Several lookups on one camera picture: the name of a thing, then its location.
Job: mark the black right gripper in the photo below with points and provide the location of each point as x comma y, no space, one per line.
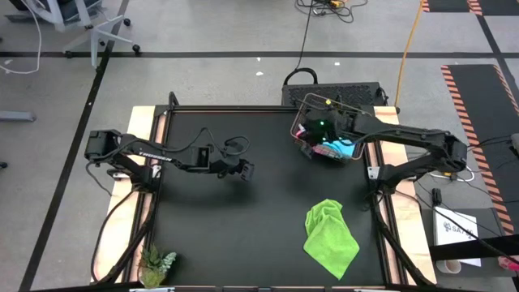
344,123

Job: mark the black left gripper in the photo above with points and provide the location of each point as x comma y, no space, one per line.
247,172

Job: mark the light blue microfiber towel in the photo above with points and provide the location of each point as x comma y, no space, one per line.
342,149

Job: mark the pink microfiber towel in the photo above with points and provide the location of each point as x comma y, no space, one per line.
324,152

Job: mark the green microfiber towel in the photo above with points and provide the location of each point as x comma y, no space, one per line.
328,239

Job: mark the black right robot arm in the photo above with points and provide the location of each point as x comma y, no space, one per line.
405,134

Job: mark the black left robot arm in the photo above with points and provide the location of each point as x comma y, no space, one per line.
154,155

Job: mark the black power adapter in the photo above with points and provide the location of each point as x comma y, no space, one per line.
436,196

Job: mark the wooden table side board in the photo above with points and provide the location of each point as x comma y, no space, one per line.
409,227
121,227

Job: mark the small potted plant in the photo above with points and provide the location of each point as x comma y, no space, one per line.
152,263

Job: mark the black orange-striped floor mat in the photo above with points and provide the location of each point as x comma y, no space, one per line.
478,121
446,5

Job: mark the white printed paper sheet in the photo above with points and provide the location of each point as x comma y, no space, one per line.
454,231

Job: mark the white cup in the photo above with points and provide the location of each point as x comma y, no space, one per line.
448,266

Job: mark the black flat bar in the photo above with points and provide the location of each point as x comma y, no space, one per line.
474,247

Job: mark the pink object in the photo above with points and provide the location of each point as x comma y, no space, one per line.
509,263

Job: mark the grey furniture leg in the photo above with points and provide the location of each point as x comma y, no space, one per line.
16,116

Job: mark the office chair base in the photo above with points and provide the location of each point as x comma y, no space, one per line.
73,8

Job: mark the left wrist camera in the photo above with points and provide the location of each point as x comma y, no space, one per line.
227,162

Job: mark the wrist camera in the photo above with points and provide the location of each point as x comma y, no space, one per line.
227,162
320,130

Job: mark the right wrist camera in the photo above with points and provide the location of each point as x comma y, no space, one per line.
320,130

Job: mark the black metal table frame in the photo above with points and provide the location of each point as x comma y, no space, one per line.
243,108

